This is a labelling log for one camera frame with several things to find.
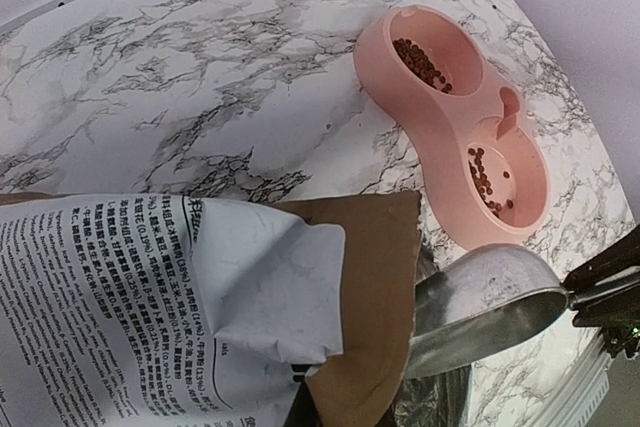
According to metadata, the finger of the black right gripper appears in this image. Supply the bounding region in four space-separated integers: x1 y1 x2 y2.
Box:
564 226 639 328

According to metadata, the silver metal scoop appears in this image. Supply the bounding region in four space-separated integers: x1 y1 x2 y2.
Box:
404 244 568 379

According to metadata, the pink double pet bowl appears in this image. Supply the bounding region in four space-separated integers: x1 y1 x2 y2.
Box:
353 5 550 250

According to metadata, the brown dog food kibble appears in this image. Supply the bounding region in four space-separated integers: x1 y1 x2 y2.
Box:
392 38 515 218

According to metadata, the brown white dog food bag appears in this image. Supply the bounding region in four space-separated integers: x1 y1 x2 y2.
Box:
0 190 471 427

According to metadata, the front aluminium frame rail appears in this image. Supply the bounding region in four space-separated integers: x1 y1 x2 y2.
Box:
529 335 612 427

